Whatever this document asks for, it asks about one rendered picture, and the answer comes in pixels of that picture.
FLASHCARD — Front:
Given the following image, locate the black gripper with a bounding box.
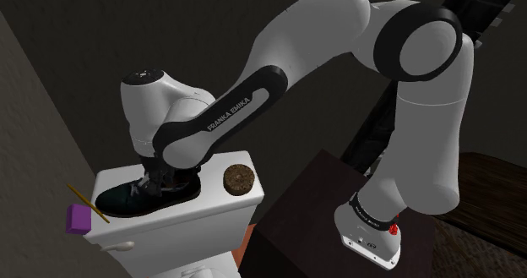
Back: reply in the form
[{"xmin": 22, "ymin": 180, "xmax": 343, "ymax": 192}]
[{"xmin": 140, "ymin": 155, "xmax": 172, "ymax": 197}]

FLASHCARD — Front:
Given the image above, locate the black shoe with white laces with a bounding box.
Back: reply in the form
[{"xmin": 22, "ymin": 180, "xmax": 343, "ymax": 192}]
[{"xmin": 94, "ymin": 166, "xmax": 203, "ymax": 219}]

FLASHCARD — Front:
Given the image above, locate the white toilet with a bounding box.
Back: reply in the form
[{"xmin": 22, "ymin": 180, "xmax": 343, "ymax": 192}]
[{"xmin": 83, "ymin": 150, "xmax": 265, "ymax": 278}]

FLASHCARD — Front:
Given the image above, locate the thin yellow stick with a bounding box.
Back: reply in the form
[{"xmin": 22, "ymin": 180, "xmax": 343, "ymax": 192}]
[{"xmin": 67, "ymin": 183, "xmax": 111, "ymax": 224}]

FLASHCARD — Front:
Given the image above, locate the purple cube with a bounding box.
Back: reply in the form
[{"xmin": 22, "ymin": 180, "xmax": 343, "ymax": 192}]
[{"xmin": 65, "ymin": 204, "xmax": 92, "ymax": 236}]

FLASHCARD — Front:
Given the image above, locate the brown round cork disc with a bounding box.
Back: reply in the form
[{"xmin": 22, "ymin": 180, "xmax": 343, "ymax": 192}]
[{"xmin": 223, "ymin": 164, "xmax": 256, "ymax": 197}]

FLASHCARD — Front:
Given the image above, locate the dark wooden table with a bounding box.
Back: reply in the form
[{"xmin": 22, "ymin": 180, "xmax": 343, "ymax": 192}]
[{"xmin": 432, "ymin": 151, "xmax": 527, "ymax": 259}]

